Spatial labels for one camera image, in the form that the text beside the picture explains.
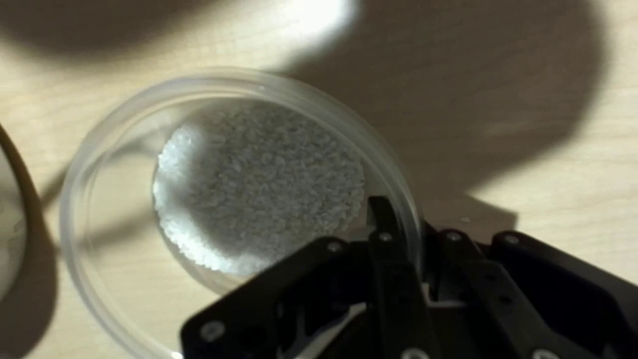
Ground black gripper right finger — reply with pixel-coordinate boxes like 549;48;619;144
425;229;638;359

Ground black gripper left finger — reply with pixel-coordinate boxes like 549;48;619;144
180;198;439;359

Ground white rice grains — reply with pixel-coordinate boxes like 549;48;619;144
154;102;365;275

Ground clear plastic bowl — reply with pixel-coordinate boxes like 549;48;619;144
60;70;423;359

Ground grey pot with black interior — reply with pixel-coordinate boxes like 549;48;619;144
0;126;32;301

